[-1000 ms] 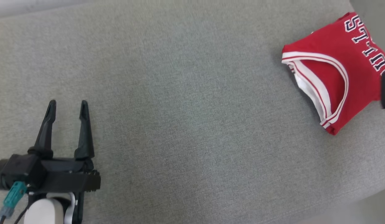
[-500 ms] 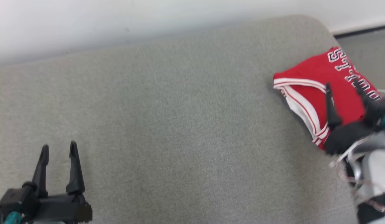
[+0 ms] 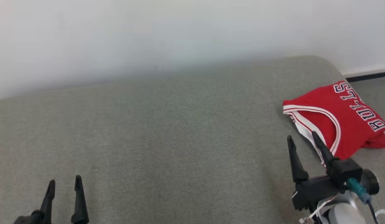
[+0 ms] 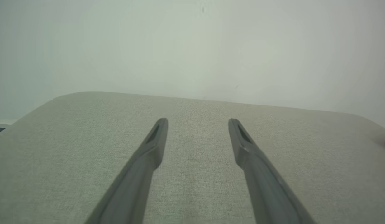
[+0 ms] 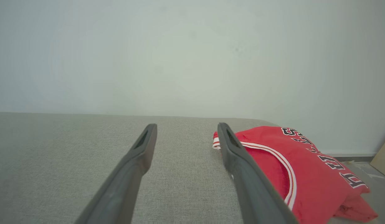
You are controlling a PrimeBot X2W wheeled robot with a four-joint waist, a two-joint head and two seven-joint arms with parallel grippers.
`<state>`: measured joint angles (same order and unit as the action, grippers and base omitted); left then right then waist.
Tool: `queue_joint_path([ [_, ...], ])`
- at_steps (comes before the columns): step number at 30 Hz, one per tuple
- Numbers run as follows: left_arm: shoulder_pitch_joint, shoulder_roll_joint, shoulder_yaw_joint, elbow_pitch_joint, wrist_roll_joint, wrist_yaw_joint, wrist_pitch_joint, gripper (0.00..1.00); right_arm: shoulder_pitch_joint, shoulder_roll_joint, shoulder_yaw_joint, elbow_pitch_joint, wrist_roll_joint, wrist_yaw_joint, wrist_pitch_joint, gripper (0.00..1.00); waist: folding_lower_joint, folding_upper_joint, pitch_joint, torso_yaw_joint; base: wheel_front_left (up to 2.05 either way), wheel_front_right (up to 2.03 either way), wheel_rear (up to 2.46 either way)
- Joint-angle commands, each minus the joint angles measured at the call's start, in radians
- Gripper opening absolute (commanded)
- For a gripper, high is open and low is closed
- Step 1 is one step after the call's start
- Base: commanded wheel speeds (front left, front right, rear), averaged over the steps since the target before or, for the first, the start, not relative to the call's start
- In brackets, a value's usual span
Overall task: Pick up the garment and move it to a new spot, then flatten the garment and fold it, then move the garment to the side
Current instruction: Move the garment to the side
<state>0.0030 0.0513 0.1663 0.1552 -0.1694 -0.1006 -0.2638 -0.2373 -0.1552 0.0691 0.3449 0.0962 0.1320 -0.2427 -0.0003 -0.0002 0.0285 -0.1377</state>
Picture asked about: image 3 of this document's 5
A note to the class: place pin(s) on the black baseboard strip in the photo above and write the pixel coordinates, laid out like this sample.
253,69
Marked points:
370,76

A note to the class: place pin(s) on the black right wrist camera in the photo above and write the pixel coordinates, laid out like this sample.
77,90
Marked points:
346,172

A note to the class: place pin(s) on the grey fabric sofa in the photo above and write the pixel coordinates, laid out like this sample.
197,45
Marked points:
167,140

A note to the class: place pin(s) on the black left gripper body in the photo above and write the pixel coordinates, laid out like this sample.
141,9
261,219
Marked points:
30,219

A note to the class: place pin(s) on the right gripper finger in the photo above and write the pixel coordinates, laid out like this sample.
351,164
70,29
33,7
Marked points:
297,166
324,152

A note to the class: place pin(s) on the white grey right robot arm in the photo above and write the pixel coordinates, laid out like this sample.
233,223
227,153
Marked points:
345,214

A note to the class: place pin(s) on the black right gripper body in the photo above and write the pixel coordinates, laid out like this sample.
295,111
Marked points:
314,191

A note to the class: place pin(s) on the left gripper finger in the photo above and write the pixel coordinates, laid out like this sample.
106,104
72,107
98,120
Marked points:
79,205
48,205

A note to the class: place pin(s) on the red Bulls basketball jersey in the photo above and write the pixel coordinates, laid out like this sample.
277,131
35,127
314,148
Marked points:
345,127

